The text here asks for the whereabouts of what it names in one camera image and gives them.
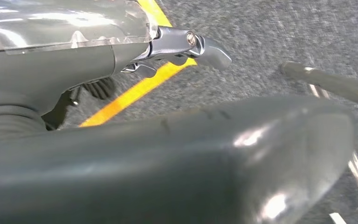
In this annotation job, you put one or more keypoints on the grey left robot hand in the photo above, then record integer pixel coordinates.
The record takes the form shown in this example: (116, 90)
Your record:
(166, 170)

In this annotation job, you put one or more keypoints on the stainless steel workbench table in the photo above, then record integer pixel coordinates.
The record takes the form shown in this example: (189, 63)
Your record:
(336, 83)

